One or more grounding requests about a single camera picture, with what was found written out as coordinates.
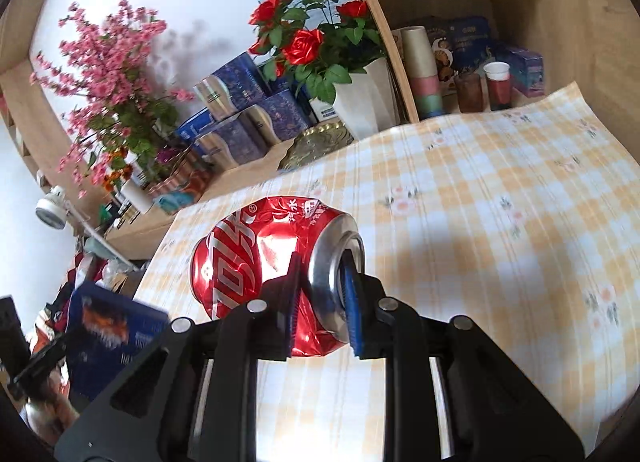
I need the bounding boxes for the striped planter box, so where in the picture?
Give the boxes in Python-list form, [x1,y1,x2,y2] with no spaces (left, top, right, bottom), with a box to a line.
[145,147,213,215]

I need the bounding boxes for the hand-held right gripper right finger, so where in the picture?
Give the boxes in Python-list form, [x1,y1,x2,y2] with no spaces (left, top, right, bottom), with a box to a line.
[337,262,586,462]

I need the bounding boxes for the blue cardboard box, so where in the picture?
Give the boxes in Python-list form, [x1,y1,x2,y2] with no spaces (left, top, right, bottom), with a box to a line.
[67,281,171,400]

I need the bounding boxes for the blue cookie box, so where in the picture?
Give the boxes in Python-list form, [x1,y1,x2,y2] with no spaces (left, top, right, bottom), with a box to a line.
[430,16,493,83]

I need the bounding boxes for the orange artificial flowers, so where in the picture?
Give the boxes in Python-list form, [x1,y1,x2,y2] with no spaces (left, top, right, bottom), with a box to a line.
[97,144,136,190]

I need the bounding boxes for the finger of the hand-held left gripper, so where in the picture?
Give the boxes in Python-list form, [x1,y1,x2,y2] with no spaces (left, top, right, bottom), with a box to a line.
[10,336,68,395]

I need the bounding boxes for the gold embossed tray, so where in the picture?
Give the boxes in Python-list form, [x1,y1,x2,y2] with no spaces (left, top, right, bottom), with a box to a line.
[277,122,356,172]

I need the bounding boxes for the red rose artificial plant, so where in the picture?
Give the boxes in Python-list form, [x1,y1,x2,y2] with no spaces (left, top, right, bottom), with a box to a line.
[247,0,388,105]

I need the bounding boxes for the white vase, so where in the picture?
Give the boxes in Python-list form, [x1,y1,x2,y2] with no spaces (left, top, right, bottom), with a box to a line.
[120,177,153,215]

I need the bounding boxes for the brown cup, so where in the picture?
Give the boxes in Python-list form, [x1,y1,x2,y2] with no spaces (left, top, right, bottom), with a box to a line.
[454,72,483,114]

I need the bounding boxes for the small blue box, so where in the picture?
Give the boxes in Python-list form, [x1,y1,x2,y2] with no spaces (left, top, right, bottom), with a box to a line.
[500,44,546,98]

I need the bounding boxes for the pink blossom artificial plant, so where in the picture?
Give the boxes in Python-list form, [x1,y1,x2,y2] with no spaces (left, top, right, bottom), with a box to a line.
[30,0,196,193]

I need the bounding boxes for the crushed red soda can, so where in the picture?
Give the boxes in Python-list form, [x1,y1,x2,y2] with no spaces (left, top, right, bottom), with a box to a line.
[190,194,366,358]

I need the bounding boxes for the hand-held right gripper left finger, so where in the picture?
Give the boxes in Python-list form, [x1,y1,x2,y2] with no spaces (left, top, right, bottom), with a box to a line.
[54,254,302,462]

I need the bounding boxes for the stack of pastel paper cups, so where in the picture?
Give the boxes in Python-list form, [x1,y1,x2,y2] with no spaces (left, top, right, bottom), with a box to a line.
[400,24,446,120]

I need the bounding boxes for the small cardboard box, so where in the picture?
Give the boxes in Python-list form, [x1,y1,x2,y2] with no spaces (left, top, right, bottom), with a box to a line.
[107,269,146,299]

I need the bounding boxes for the white standing fan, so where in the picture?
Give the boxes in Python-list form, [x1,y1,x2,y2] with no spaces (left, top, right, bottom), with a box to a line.
[34,184,146,273]

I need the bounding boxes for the gold and blue gift box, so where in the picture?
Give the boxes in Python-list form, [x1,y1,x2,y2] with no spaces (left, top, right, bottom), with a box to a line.
[240,89,313,145]
[192,114,266,173]
[192,52,271,118]

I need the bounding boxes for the low wooden cabinet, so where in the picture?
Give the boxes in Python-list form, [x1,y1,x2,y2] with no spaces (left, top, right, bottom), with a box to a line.
[102,142,301,263]

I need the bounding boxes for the red paper cup white rim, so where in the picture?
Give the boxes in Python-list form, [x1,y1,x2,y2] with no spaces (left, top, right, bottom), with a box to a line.
[482,61,512,112]

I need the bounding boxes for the long blue box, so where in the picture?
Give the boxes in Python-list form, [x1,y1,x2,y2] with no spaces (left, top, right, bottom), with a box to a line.
[175,107,216,143]

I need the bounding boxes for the white faceted flower pot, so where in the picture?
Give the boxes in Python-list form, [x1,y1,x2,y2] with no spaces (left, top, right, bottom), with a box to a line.
[332,57,401,140]

